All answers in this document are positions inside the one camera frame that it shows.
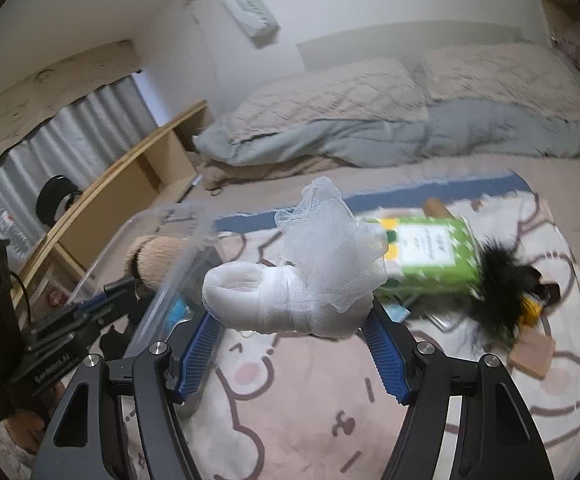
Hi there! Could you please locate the beige headboard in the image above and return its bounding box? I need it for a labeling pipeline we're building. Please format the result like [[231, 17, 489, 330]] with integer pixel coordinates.
[[297, 19, 545, 66]]

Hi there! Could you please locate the white air conditioner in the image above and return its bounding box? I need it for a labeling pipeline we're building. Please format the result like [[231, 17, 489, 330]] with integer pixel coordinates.
[[217, 0, 278, 38]]

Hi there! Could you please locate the wooden shelf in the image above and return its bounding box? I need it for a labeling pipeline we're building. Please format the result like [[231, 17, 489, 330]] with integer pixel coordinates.
[[12, 100, 211, 321]]

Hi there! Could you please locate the blue foil packet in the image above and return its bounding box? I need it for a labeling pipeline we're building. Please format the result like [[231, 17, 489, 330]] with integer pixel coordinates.
[[162, 297, 193, 328]]

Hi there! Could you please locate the beige fuzzy blanket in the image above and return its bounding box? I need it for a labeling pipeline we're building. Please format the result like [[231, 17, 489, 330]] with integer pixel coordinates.
[[205, 152, 351, 191]]

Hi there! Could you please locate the beige bed sheet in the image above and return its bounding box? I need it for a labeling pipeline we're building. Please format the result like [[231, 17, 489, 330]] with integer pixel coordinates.
[[195, 145, 580, 241]]

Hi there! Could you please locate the printed blanket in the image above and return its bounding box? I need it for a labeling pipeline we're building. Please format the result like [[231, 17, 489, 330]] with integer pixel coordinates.
[[120, 170, 580, 480]]

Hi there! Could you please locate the small yellow object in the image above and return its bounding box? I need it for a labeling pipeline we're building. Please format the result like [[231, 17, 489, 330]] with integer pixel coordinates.
[[516, 296, 544, 327]]

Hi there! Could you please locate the clear plastic storage bin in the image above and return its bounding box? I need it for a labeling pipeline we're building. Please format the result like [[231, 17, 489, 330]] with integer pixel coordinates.
[[70, 200, 223, 361]]

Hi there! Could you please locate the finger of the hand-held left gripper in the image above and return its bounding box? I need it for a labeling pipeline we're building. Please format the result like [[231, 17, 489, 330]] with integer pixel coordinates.
[[72, 279, 138, 311], [65, 307, 131, 342]]

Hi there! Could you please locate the grey curtain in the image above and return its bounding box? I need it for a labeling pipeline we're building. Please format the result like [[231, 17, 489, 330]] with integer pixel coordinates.
[[0, 74, 158, 261]]

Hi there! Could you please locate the wooden rectangular box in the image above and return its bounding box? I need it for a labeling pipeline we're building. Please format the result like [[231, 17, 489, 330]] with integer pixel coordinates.
[[422, 198, 451, 218]]

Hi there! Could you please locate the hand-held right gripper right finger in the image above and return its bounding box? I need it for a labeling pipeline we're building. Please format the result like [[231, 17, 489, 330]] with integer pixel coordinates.
[[361, 305, 555, 480]]

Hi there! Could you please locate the black feather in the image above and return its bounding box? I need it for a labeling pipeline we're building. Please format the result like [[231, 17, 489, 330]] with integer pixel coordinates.
[[467, 242, 543, 348]]

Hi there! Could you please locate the clear plastic bottle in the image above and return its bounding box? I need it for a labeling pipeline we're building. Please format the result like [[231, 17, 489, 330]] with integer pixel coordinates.
[[0, 197, 33, 261]]

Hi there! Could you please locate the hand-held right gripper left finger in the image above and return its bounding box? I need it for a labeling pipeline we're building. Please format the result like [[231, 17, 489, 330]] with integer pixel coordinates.
[[35, 310, 223, 480]]

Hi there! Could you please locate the wooden block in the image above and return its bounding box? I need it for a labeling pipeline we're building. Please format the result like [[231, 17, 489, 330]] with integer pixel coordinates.
[[508, 332, 556, 377]]

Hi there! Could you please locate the beige quilted pillow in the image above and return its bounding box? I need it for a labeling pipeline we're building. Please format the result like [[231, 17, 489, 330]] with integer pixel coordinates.
[[415, 42, 580, 126], [230, 57, 428, 143]]

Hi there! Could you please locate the grey duvet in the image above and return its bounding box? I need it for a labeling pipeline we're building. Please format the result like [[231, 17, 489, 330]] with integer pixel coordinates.
[[192, 80, 580, 168]]

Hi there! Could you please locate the green dotted wipes pack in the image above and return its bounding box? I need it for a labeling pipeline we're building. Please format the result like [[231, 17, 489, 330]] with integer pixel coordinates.
[[357, 214, 481, 302]]

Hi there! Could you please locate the black round object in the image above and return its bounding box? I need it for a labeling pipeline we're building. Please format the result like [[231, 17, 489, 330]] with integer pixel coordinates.
[[36, 175, 83, 227]]

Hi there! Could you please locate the beige fleece headband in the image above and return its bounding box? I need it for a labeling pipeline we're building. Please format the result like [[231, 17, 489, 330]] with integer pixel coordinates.
[[124, 234, 193, 292]]

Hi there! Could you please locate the white mesh pouf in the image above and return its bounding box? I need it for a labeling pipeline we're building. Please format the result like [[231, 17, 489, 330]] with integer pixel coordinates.
[[202, 177, 388, 338]]

